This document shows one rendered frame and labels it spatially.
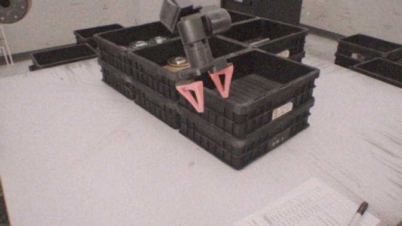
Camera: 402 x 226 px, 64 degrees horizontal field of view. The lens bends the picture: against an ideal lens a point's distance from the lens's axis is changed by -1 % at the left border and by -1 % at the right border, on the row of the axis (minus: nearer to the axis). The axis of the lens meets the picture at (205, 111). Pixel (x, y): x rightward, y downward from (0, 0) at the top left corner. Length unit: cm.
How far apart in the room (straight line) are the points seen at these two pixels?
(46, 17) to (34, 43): 34
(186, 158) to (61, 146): 43
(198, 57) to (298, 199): 48
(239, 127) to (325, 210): 31
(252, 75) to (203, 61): 60
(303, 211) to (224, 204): 21
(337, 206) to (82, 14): 386
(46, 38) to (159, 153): 339
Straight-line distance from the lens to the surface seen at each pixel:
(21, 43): 431
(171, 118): 118
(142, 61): 121
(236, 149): 97
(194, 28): 74
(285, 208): 92
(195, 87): 71
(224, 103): 91
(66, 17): 433
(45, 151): 121
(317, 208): 94
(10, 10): 132
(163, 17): 80
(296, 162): 108
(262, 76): 131
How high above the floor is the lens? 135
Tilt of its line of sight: 30 degrees down
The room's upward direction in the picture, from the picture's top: straight up
